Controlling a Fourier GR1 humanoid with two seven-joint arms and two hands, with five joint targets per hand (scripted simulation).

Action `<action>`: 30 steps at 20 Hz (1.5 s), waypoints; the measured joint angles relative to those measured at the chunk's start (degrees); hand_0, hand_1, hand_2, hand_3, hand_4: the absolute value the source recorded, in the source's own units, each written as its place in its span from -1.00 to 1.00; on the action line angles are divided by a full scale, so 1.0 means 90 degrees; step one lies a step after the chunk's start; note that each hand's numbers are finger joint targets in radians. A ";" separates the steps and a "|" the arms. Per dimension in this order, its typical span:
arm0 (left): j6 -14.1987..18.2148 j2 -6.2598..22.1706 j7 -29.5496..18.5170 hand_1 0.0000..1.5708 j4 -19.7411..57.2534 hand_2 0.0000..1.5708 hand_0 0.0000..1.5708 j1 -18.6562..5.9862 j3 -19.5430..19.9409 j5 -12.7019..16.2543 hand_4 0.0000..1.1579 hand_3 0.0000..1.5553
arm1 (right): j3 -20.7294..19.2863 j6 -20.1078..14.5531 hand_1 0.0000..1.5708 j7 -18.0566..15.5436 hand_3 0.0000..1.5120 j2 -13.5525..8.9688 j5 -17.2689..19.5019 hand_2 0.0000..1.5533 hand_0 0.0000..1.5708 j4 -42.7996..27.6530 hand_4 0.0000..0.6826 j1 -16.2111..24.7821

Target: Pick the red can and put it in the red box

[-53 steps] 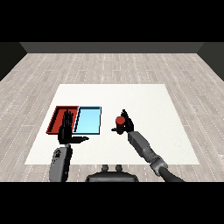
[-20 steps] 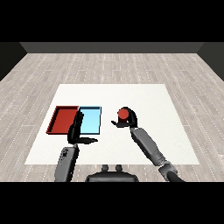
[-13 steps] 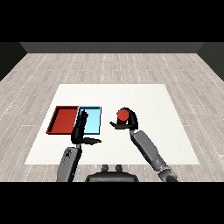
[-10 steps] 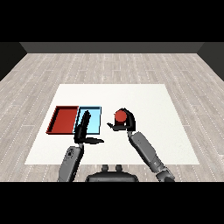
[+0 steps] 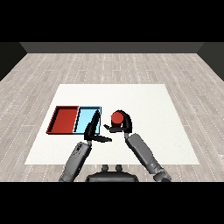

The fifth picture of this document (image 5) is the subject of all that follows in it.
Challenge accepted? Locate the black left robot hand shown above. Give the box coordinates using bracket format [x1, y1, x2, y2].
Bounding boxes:
[83, 110, 113, 144]

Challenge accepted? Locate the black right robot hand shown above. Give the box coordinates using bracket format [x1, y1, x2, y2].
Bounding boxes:
[103, 108, 134, 135]

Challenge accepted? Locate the red can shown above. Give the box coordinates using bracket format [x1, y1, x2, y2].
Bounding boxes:
[110, 112, 124, 129]

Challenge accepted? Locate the light blue shallow open box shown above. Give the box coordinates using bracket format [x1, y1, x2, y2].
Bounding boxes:
[72, 105, 102, 136]

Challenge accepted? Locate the red shallow open box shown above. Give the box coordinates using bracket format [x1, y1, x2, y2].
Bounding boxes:
[45, 105, 81, 136]

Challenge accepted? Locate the dark grey robot body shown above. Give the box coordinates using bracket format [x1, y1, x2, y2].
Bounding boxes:
[85, 164, 140, 183]

